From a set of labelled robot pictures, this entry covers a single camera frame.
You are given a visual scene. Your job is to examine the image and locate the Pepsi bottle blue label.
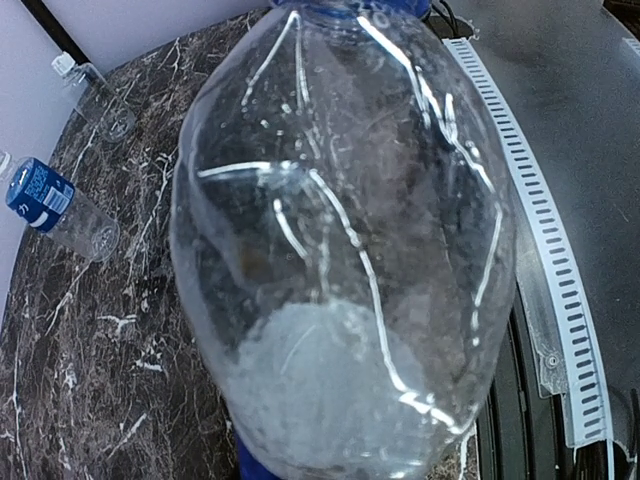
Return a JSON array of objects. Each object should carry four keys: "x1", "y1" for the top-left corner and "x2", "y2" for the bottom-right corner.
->
[{"x1": 170, "y1": 5, "x2": 516, "y2": 479}]

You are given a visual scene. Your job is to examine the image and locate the small clear bottle white cap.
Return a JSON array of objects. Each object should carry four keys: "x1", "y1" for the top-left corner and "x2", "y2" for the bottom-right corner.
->
[{"x1": 51, "y1": 52, "x2": 136, "y2": 143}]

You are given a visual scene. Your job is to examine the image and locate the Pocari Sweat bottle blue label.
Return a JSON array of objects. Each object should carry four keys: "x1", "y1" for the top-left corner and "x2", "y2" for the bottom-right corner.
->
[{"x1": 1, "y1": 151, "x2": 120, "y2": 262}]

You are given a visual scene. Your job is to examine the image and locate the black table front rail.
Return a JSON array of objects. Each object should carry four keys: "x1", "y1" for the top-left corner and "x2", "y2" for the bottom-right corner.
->
[{"x1": 477, "y1": 294, "x2": 572, "y2": 479}]

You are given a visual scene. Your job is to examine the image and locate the grey slotted cable duct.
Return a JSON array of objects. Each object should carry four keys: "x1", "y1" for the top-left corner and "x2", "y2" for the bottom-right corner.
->
[{"x1": 444, "y1": 39, "x2": 614, "y2": 448}]

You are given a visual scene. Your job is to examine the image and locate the black right corner post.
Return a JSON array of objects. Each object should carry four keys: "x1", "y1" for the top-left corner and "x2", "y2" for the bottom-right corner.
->
[{"x1": 21, "y1": 0, "x2": 90, "y2": 64}]

